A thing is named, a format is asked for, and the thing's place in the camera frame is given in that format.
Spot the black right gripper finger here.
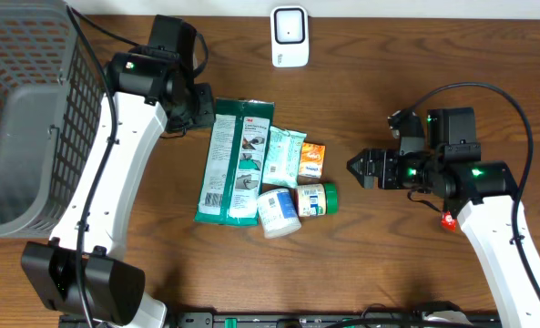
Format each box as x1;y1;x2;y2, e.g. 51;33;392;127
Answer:
347;149;369;167
347;162;372;189

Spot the orange tissue pack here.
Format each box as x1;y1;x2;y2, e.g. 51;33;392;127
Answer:
299;142;326;179

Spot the green lid jar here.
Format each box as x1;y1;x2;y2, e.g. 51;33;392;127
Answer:
295;183;339;217

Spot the red snack wrapper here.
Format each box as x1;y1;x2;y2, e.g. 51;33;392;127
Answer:
441;211;458;232

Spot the light green wipes packet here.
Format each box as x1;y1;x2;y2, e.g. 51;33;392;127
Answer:
262;126;307;189

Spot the large green 3M package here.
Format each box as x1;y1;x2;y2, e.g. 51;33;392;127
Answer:
194;98;275;227

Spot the white lid blue jar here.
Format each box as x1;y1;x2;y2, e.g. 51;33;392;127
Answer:
257;189;301;239

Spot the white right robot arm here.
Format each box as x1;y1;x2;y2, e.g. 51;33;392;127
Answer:
347;149;540;327

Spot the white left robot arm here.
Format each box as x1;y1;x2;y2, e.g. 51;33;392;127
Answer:
21;49;215;327

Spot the white barcode scanner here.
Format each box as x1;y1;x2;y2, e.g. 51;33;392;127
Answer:
270;5;310;68

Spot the grey plastic shopping basket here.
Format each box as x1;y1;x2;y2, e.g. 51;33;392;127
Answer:
0;0;103;238

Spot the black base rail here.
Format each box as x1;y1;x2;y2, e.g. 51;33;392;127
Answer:
57;310;502;328

